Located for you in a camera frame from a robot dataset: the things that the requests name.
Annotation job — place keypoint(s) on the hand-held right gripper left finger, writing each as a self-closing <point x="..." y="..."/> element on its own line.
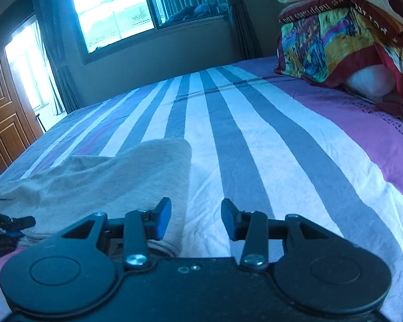
<point x="164" y="219"/>

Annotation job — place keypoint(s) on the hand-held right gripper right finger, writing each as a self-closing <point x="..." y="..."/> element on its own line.
<point x="226" y="219"/>

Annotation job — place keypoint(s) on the white pillow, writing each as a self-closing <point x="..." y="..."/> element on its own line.
<point x="371" y="82"/>

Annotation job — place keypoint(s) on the bed with striped sheet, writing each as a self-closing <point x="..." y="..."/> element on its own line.
<point x="255" y="147"/>

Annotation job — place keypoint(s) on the folded colourful printed blanket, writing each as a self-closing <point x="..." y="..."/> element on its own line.
<point x="335" y="40"/>

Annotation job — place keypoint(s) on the window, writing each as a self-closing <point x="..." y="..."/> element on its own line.
<point x="121" y="10"/>

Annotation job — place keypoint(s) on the dark blue curtain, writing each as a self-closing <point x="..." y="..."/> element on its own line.
<point x="241" y="20"/>
<point x="53" y="47"/>

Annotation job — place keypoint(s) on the white sheer curtain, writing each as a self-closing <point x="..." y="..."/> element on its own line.
<point x="45" y="73"/>

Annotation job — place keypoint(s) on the grey pants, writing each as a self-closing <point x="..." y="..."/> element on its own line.
<point x="104" y="187"/>

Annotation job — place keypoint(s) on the brown wooden door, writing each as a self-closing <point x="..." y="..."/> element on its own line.
<point x="3" y="124"/>

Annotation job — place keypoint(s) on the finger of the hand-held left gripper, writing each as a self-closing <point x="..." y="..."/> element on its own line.
<point x="3" y="245"/>
<point x="10" y="223"/>

